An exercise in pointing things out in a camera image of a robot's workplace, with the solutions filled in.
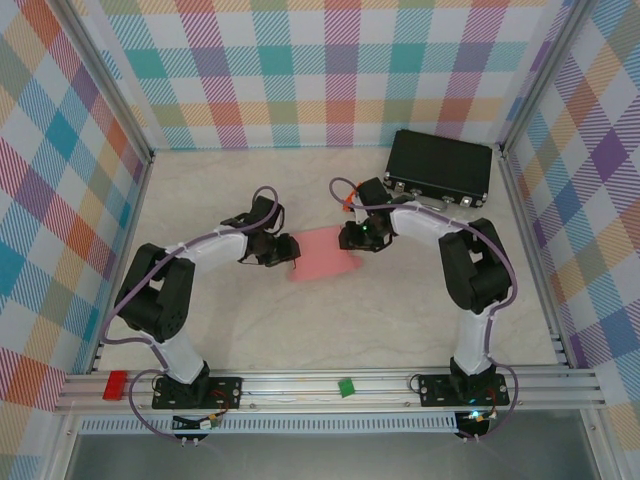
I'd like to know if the pink paper box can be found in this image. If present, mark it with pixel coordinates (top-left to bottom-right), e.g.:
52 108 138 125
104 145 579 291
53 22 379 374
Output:
287 225 364 284

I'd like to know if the black carrying case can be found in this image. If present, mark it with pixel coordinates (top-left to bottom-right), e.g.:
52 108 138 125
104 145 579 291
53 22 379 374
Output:
382 128 494 211

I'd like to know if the flat red brick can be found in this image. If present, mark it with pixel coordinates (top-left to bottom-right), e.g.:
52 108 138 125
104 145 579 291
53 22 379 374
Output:
102 370 130 401

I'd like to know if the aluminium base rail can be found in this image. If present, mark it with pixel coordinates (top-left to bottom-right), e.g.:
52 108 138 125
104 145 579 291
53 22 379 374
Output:
54 367 609 416

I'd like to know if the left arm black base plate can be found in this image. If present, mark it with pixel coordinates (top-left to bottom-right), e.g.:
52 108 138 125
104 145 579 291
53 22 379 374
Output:
152 375 244 410

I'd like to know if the white slotted cable duct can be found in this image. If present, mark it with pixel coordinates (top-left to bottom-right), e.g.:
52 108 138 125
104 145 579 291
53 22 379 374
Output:
79 413 459 435

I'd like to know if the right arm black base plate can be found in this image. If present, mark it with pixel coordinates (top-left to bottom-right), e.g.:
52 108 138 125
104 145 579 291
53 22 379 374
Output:
417 373 511 409

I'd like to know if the power connector with wires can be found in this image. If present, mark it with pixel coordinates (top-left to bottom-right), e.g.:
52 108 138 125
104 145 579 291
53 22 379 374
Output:
457 405 501 431
172 412 224 432

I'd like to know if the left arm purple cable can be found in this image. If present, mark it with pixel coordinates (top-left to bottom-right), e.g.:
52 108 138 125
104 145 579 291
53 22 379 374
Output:
102 185 289 444

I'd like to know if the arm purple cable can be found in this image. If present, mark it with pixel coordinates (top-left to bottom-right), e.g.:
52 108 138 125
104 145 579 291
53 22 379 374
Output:
328 177 521 444
102 185 289 444

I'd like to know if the aluminium frame post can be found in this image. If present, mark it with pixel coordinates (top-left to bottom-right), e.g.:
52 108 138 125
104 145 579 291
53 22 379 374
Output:
497 0 591 157
59 0 156 166

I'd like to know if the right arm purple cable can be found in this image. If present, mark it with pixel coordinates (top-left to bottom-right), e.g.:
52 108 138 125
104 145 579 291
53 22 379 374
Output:
328 177 521 444

